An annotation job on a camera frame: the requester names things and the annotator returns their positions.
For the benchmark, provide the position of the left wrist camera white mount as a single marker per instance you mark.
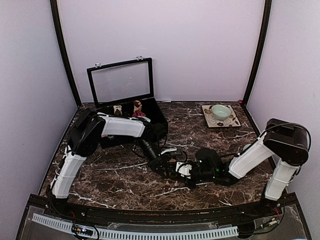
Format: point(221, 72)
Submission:
point(171, 151)

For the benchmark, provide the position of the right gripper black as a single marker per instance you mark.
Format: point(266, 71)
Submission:
point(192, 184)

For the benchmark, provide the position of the square floral ceramic plate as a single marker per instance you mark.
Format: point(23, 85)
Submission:
point(231, 122)

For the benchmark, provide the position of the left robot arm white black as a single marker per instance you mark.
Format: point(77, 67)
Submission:
point(85, 136)

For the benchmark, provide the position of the left black frame post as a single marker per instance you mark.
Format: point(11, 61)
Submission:
point(63, 51)

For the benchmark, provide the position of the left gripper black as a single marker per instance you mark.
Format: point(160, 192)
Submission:
point(160, 163)

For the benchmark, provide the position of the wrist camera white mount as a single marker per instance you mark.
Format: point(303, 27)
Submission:
point(183, 169)
point(171, 151)

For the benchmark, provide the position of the rolled white brown sock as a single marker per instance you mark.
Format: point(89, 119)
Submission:
point(117, 110)

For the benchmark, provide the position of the right black frame post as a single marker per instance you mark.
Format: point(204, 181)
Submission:
point(259, 51)

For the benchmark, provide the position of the celadon bowl on table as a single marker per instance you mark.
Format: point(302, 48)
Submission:
point(246, 147)

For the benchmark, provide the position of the rolled purple orange sock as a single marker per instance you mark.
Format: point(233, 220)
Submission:
point(138, 114)

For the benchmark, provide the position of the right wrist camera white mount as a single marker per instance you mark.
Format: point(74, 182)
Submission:
point(183, 169)

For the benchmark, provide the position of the white slotted cable duct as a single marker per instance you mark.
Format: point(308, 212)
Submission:
point(121, 231)

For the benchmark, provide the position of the black glass-lid storage box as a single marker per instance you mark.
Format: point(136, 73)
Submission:
point(122, 83)

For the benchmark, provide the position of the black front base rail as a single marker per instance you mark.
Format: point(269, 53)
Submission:
point(100, 214)

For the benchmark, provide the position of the brown argyle sock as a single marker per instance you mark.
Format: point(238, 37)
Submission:
point(171, 166)

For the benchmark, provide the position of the celadon bowl on plate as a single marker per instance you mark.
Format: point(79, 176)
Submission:
point(220, 112)

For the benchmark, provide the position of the black frame post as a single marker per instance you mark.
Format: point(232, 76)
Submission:
point(63, 51)
point(259, 51)

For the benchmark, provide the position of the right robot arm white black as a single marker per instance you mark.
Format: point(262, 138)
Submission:
point(289, 142)

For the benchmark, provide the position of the rolled cream brown sock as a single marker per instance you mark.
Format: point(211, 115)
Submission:
point(137, 106)

